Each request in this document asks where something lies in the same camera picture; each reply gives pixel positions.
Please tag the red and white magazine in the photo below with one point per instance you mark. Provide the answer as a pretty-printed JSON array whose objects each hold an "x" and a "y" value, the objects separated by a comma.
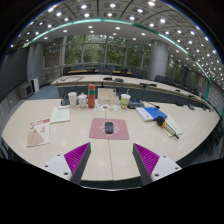
[{"x": 38, "y": 133}]

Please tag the black handheld microphone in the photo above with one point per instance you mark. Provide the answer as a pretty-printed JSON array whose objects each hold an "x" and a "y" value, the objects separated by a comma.
[{"x": 161, "y": 121}]

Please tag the white paper sheet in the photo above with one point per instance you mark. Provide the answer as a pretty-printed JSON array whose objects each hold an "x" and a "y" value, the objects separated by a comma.
[{"x": 175, "y": 125}]

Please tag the green and white paper cup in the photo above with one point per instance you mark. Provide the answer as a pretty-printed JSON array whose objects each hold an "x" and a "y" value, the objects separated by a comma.
[{"x": 125, "y": 101}]

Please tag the white cardboard box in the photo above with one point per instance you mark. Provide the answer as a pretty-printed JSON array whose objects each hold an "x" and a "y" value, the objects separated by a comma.
[{"x": 107, "y": 96}]

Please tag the colourful sticker sheet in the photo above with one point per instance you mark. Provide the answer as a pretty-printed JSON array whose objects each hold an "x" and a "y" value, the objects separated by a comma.
[{"x": 106, "y": 107}]

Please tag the blue and white book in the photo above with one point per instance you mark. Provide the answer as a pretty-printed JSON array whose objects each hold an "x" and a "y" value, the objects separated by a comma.
[{"x": 153, "y": 112}]

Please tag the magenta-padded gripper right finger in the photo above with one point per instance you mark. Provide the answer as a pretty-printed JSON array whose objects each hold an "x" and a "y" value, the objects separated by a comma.
[{"x": 160, "y": 166}]

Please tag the long curved conference desk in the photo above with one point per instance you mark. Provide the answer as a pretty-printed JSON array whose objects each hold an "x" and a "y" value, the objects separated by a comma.
[{"x": 133, "y": 81}]

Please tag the red bottle with green band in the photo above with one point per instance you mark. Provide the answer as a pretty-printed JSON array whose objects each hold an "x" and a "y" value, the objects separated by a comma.
[{"x": 91, "y": 97}]

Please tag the white standing appliance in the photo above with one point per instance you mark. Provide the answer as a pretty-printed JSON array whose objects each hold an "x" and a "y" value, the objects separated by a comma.
[{"x": 35, "y": 85}]

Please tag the recessed ceiling lights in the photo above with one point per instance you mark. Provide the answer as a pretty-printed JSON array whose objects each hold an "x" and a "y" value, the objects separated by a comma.
[{"x": 112, "y": 5}]

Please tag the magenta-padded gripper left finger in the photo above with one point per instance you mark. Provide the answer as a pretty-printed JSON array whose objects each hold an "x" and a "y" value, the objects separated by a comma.
[{"x": 63, "y": 165}]

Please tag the black computer mouse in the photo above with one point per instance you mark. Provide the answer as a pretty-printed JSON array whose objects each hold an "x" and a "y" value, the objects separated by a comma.
[{"x": 109, "y": 127}]

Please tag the row of dark office chairs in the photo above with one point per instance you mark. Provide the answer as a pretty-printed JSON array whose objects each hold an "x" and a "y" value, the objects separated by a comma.
[{"x": 135, "y": 72}]

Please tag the white lidded ceramic mug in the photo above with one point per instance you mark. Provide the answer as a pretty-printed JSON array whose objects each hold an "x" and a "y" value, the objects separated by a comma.
[{"x": 82, "y": 101}]

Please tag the grey box-shaped appliance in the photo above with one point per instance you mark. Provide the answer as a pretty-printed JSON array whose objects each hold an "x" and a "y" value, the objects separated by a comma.
[{"x": 25, "y": 90}]

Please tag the pink printed mouse pad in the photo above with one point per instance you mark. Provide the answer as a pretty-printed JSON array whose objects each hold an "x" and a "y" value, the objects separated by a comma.
[{"x": 121, "y": 130}]

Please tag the white printed paper booklet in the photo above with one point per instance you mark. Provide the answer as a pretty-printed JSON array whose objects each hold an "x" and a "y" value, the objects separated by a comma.
[{"x": 60, "y": 114}]

